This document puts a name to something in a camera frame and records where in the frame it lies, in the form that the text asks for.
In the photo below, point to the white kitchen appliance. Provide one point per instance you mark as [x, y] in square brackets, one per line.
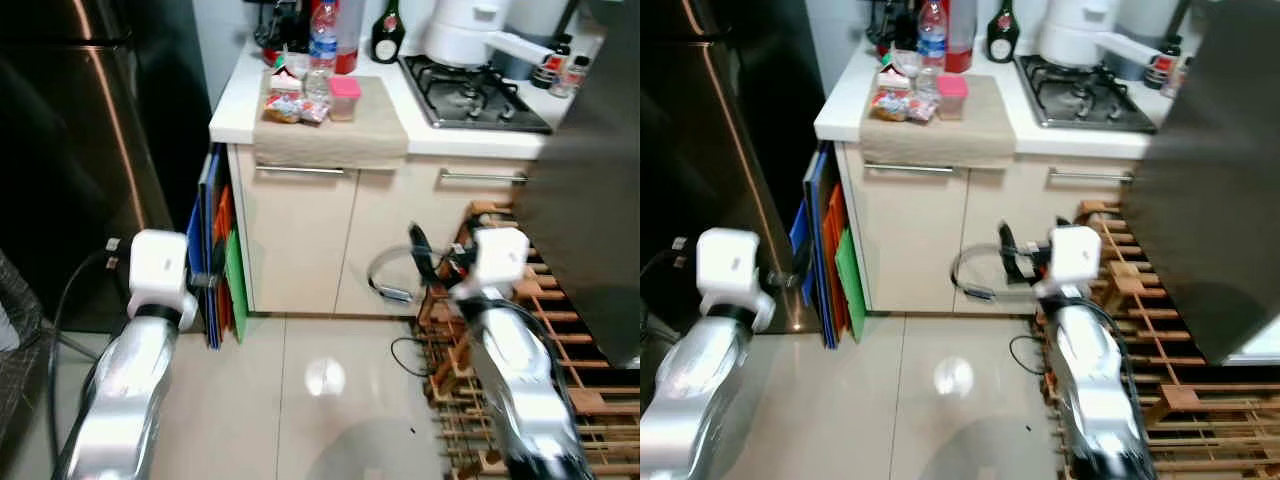
[1075, 30]
[465, 30]

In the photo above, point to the dark sauce bottle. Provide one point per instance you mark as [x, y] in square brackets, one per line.
[1162, 62]
[548, 65]

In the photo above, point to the black utensil holder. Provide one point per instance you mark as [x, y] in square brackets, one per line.
[280, 30]
[890, 25]

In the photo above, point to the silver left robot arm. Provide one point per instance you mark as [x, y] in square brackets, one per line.
[125, 400]
[690, 400]

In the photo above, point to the wooden wine rack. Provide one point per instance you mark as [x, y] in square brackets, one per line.
[600, 400]
[1200, 410]

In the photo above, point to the dark liqueur bottle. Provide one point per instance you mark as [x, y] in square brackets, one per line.
[387, 40]
[1002, 40]

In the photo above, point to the dark grey fridge door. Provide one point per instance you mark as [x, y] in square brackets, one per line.
[1210, 180]
[590, 180]

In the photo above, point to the black fridge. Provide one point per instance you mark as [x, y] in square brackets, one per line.
[720, 130]
[80, 130]

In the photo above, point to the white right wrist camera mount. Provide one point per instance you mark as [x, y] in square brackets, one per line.
[500, 258]
[1072, 258]

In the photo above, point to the colourful snack packet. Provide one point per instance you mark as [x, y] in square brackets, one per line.
[895, 107]
[290, 110]

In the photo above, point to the orange cutting board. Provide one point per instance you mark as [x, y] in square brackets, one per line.
[224, 230]
[835, 220]

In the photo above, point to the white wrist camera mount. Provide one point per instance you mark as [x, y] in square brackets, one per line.
[158, 270]
[730, 270]
[500, 258]
[1072, 258]

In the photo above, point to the blue cutting board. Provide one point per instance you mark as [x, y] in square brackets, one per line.
[805, 240]
[200, 240]

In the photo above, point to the beige cloth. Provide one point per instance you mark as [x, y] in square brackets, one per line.
[330, 140]
[940, 140]

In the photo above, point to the dark wicker chair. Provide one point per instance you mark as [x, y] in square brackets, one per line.
[20, 340]

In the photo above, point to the red container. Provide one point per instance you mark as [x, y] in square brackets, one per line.
[348, 40]
[962, 40]

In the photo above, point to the small red-label sauce bottle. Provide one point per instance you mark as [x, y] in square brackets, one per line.
[574, 78]
[1182, 78]

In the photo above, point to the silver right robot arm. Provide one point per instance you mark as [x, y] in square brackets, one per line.
[1095, 380]
[525, 380]

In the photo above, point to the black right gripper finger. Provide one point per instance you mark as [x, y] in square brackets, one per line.
[422, 255]
[1011, 252]

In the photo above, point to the steel gas hob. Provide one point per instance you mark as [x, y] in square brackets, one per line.
[475, 100]
[1085, 100]

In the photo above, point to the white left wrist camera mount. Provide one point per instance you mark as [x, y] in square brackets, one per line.
[730, 270]
[158, 270]

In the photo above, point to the green cutting board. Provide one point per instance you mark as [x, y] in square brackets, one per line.
[850, 290]
[237, 290]

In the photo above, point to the cream kitchen cabinet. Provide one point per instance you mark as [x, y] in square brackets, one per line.
[910, 240]
[300, 240]

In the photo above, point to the small green red carton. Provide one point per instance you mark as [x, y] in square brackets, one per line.
[893, 75]
[285, 78]

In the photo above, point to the clear water bottle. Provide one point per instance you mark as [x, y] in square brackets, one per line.
[323, 40]
[932, 40]

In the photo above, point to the grey pot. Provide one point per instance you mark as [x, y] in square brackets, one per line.
[1150, 20]
[545, 20]

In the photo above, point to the pink-lid plastic container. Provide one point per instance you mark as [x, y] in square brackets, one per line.
[952, 97]
[344, 98]

